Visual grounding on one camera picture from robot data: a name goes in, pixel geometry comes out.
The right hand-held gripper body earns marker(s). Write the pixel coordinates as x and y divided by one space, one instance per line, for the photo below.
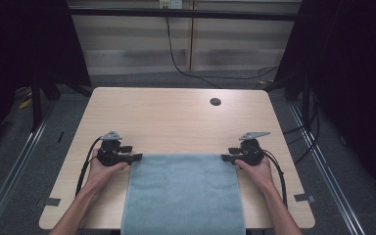
250 151

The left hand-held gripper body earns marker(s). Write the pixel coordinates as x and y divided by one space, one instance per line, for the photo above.
110 153

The light blue towel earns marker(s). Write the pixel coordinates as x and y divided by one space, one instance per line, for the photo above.
182 196

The person's left hand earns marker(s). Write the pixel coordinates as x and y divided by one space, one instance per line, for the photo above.
102 174

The person's right hand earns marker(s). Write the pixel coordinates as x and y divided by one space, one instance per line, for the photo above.
258 174

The dark round table grommet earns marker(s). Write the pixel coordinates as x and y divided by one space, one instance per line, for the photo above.
215 101

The grey tape strip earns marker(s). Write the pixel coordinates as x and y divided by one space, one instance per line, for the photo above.
49 202
304 197

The black stand leg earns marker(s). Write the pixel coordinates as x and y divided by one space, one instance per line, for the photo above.
36 107

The black curtain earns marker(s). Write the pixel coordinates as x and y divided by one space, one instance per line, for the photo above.
23 45
349 65

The metal floor rail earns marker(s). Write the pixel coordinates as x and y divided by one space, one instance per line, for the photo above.
326 176
13 173

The black horizontal frame beam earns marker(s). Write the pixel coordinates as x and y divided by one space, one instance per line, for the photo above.
182 13

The white wall outlet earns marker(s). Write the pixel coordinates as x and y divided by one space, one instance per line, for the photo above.
170 4

